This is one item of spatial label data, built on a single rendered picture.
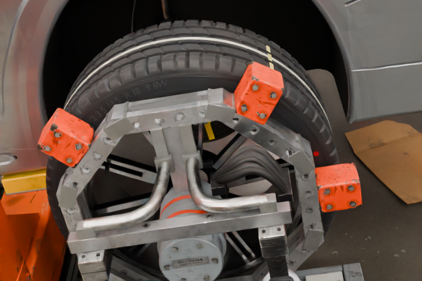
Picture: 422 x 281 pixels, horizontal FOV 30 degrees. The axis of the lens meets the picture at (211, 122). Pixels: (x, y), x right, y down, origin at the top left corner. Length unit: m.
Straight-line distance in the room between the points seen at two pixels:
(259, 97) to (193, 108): 0.13
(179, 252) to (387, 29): 0.81
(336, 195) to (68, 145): 0.56
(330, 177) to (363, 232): 1.26
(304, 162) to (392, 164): 1.65
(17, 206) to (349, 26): 1.01
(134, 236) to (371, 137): 2.04
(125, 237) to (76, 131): 0.26
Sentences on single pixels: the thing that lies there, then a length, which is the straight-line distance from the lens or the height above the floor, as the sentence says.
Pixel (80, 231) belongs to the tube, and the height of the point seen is 1.00.
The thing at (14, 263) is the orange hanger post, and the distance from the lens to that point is 1.87.
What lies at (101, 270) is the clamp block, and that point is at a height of 0.93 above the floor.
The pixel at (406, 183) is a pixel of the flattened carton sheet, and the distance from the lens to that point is 3.13.
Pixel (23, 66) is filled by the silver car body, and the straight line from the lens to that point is 2.06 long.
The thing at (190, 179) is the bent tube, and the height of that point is 1.01.
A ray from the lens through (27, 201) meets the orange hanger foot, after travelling 2.23.
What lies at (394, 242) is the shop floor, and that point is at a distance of 2.88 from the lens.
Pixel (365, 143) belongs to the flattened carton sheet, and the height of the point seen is 0.02.
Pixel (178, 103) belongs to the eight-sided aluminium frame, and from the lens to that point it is 1.59.
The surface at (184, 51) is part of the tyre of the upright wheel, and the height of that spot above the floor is 1.17.
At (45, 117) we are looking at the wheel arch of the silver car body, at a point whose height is 0.90.
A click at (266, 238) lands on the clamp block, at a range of 1.45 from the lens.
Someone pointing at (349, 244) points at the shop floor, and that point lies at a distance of 2.88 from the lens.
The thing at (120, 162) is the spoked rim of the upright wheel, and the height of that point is 0.95.
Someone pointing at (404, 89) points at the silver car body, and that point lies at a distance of 2.10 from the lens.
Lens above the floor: 1.86
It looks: 30 degrees down
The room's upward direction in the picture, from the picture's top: 12 degrees counter-clockwise
